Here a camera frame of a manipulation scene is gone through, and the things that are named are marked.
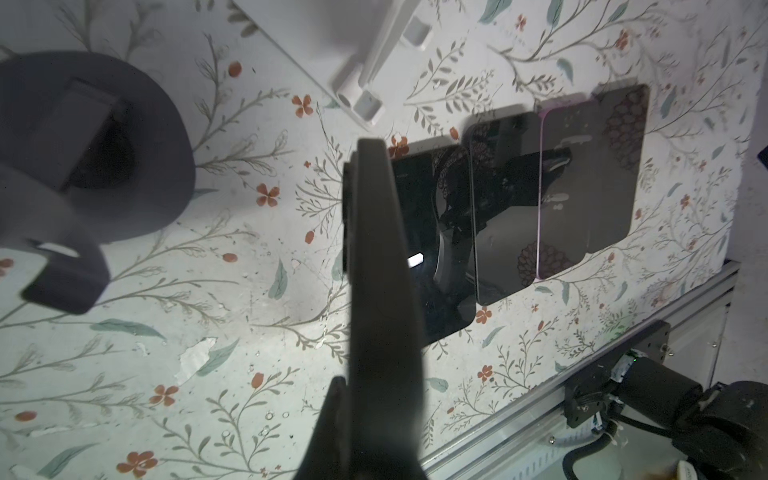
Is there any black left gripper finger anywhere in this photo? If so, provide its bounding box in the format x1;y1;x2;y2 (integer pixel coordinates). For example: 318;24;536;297
294;376;348;480

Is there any black smartphone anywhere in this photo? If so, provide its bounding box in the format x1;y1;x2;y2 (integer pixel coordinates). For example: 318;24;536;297
536;100;601;280
587;85;649;253
464;113;541;306
392;145;476;345
343;139;424;479

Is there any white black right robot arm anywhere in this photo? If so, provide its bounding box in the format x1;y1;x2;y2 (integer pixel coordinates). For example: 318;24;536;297
562;321;767;479

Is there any grey round stand front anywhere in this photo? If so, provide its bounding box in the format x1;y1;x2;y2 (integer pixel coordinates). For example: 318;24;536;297
1;51;196;315

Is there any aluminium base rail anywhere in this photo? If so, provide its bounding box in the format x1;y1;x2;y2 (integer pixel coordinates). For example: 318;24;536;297
424;261;741;479

